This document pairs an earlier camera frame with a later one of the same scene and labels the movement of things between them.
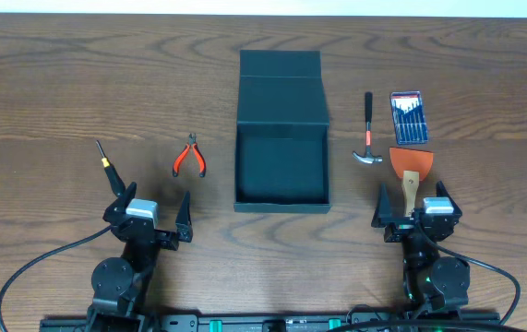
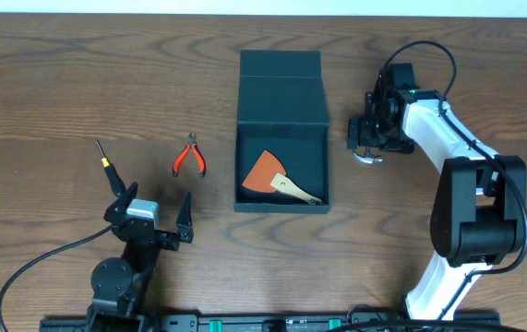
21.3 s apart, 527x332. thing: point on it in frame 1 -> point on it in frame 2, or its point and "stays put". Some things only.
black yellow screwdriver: (114, 179) stays put
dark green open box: (281, 134) stays put
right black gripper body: (401, 229) -> (376, 133)
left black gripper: (150, 235) stays put
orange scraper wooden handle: (410, 183) -> (269, 174)
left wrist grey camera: (143, 208) stays put
